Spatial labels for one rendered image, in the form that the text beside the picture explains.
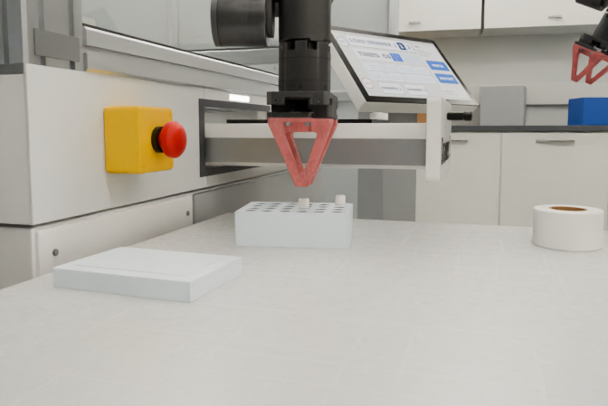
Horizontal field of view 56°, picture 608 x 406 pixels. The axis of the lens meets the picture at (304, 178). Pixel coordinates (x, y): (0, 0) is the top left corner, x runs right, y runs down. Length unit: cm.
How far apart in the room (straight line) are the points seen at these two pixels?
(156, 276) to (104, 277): 4
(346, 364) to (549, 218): 38
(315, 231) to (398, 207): 129
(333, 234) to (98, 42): 32
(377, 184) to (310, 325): 147
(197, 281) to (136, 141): 23
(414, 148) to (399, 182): 112
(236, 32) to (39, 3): 19
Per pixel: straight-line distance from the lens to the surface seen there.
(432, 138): 74
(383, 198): 183
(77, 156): 61
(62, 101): 60
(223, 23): 62
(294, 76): 61
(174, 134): 63
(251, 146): 82
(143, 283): 46
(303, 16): 61
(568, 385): 33
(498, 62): 449
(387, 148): 77
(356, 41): 182
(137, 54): 70
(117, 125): 64
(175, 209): 78
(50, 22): 60
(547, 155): 380
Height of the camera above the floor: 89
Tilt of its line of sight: 5 degrees down
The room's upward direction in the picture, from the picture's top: straight up
